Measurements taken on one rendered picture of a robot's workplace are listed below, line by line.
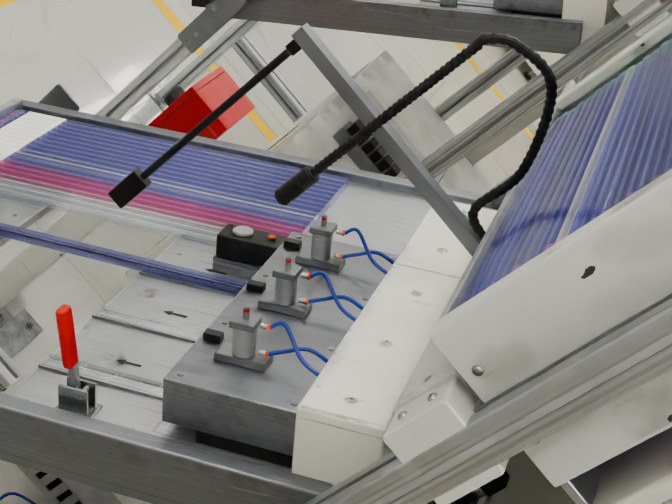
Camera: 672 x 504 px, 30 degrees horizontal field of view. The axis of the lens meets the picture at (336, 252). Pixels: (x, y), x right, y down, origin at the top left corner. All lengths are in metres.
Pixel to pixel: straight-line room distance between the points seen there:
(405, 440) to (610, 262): 0.22
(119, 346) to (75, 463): 0.17
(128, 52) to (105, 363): 2.34
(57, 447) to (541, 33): 1.46
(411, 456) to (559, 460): 0.11
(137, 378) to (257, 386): 0.16
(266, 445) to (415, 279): 0.27
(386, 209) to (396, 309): 0.42
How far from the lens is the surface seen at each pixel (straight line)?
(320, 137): 2.69
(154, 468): 1.15
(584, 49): 2.35
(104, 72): 3.43
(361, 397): 1.10
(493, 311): 0.94
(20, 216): 1.58
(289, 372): 1.16
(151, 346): 1.31
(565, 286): 0.92
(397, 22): 2.45
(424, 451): 0.99
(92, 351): 1.30
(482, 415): 0.96
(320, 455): 1.10
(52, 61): 3.31
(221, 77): 2.21
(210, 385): 1.14
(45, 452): 1.20
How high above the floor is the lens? 1.85
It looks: 30 degrees down
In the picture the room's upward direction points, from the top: 54 degrees clockwise
